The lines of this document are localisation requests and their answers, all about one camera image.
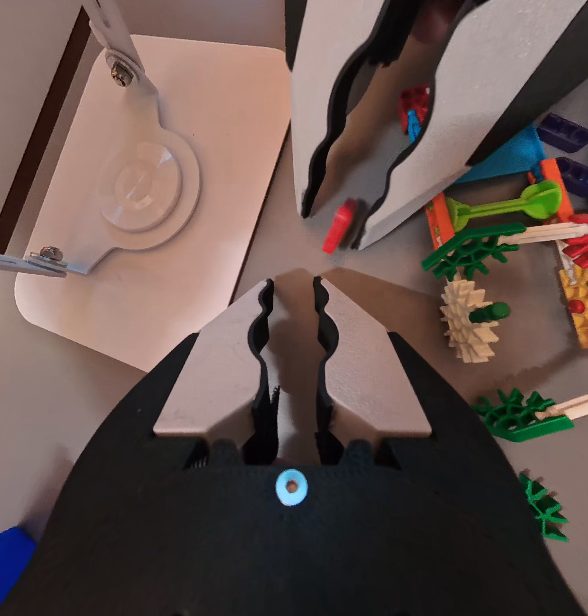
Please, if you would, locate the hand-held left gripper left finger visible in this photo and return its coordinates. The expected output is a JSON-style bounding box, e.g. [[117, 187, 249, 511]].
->
[[153, 278, 279, 466]]

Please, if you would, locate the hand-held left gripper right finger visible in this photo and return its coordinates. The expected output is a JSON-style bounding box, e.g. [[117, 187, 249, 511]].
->
[[313, 277, 433, 465]]

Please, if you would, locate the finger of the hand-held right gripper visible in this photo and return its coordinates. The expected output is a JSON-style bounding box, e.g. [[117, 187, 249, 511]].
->
[[290, 0, 417, 219], [353, 0, 588, 251]]

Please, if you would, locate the multicolour toy construction model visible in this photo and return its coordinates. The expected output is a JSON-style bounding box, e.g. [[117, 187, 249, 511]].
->
[[397, 84, 588, 443]]

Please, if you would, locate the small green rod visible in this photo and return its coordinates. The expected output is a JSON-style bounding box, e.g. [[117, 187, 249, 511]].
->
[[469, 302, 511, 324]]

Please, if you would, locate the red corner connector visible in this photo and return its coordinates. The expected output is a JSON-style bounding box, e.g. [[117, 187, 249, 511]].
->
[[322, 197, 360, 255]]

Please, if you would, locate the blue plastic bin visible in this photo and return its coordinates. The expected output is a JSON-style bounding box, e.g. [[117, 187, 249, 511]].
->
[[0, 526, 38, 616]]

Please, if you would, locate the purple clip connector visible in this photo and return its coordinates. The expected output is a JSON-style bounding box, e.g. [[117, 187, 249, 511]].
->
[[536, 113, 588, 154]]

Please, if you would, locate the green fan connector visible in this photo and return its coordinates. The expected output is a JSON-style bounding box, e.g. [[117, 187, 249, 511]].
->
[[518, 473, 570, 543]]

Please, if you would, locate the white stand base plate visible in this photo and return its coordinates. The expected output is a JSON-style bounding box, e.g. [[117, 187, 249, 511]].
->
[[14, 35, 293, 374]]

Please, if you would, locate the clear acrylic bracket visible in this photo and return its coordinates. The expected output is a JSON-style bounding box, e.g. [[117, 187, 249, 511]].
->
[[63, 48, 201, 276]]

